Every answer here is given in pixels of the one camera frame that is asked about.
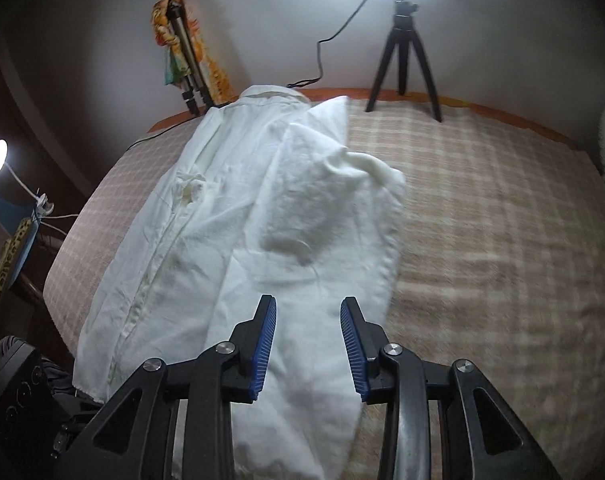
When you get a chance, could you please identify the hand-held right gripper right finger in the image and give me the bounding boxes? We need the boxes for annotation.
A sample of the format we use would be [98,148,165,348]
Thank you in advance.
[340,296,558,480]

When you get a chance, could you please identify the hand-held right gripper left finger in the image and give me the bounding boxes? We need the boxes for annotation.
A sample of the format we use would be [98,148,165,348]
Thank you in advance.
[57,294,278,480]

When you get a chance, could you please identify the white shirt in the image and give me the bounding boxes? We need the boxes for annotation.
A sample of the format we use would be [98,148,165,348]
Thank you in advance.
[74,85,408,480]

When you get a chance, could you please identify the blue printed box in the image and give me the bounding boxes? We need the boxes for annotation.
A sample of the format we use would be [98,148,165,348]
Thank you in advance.
[0,195,38,308]

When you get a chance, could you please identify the checked blanket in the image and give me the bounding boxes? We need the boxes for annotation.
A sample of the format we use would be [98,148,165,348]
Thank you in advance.
[45,95,605,480]

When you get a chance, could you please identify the white power strip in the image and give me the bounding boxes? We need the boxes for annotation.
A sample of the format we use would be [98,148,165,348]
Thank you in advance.
[32,192,56,217]

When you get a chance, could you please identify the orange bed sheet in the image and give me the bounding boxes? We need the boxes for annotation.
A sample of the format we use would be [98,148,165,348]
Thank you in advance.
[147,87,578,151]

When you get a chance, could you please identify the tripod with colourful cloth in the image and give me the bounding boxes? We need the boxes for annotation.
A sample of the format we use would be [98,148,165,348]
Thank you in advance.
[150,0,236,106]

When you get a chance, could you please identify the folded tripod stand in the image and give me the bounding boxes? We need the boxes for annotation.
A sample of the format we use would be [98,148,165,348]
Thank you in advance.
[166,2,228,113]

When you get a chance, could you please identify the small black tripod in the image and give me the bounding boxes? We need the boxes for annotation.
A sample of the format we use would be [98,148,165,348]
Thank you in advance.
[365,0,443,123]

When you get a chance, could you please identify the white cable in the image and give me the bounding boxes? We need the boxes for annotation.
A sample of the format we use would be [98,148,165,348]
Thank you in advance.
[47,211,82,236]

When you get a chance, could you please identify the black power cable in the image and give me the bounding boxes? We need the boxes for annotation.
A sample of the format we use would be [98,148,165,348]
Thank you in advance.
[127,0,373,153]

